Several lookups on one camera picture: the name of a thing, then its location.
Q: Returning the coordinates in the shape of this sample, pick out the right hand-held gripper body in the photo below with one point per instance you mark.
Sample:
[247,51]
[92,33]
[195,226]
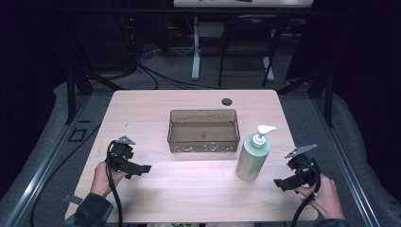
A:
[302,168]

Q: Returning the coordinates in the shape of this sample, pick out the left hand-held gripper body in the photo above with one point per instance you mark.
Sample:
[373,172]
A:
[120,154]

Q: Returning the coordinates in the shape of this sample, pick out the person's left hand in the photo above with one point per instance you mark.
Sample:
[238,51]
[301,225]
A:
[102,181]

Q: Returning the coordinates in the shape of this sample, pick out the person's right hand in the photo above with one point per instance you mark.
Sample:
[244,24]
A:
[324,198]

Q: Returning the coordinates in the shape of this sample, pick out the green pump soap bottle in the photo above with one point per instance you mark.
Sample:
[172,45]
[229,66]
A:
[252,159]

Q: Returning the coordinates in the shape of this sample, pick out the brown transparent plastic bin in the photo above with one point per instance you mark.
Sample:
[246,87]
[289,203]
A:
[203,132]

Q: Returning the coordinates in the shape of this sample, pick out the black metal stand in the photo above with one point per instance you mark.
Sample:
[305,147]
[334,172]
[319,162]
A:
[327,94]
[72,94]

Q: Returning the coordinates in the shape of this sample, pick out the black table grommet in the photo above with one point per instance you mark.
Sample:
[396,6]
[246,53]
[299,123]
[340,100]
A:
[227,101]

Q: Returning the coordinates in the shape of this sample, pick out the white desk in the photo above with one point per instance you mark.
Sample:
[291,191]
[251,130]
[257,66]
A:
[196,56]

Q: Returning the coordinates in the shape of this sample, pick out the black metal chair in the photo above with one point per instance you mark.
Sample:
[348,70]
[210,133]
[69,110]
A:
[252,34]

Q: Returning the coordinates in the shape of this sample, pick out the grey metal floor rail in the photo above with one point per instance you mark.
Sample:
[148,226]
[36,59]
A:
[346,164]
[41,170]

